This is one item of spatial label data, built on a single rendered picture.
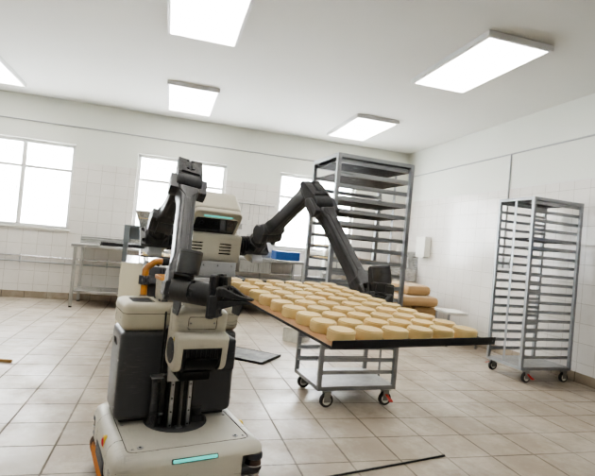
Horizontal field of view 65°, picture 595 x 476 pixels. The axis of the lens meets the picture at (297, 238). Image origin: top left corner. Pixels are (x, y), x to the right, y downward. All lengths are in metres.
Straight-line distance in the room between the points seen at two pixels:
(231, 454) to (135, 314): 0.72
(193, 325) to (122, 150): 6.06
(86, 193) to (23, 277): 1.53
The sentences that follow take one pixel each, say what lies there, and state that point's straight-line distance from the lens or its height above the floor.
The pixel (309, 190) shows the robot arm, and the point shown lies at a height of 1.33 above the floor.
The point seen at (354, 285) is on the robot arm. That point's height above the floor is 1.02.
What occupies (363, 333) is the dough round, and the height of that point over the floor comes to 0.98.
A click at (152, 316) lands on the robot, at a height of 0.76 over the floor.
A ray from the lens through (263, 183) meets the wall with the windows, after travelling 7.91.
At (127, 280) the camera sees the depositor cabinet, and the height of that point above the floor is 0.67.
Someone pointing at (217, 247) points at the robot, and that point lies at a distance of 1.95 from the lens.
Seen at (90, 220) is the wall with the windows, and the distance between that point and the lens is 7.80.
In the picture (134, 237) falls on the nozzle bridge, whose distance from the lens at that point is 4.55.
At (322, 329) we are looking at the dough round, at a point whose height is 0.98.
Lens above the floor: 1.13
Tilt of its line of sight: 1 degrees up
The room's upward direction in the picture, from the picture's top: 5 degrees clockwise
